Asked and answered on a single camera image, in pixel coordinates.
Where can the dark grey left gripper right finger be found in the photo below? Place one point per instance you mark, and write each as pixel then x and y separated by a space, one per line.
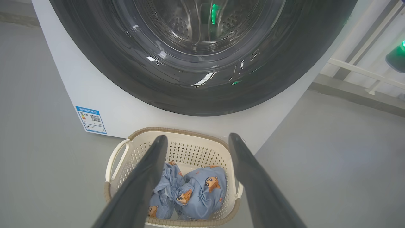
pixel 259 193

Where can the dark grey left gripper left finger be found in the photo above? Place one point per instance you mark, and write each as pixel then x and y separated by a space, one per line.
pixel 136 193

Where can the blue cartoon-print garment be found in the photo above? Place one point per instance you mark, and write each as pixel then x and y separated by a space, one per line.
pixel 171 177
pixel 205 198

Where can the black round washing machine door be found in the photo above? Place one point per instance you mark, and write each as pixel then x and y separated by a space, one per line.
pixel 95 63

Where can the cream perforated laundry basket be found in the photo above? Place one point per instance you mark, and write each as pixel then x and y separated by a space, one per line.
pixel 190 148

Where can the white washing machine body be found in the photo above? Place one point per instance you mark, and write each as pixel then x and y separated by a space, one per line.
pixel 126 115

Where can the blue energy label sticker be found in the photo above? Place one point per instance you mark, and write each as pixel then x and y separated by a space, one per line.
pixel 91 120

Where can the steel washer drum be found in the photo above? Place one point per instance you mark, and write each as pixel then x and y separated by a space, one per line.
pixel 177 22

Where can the white metal frame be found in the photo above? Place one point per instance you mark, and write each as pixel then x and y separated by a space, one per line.
pixel 357 68

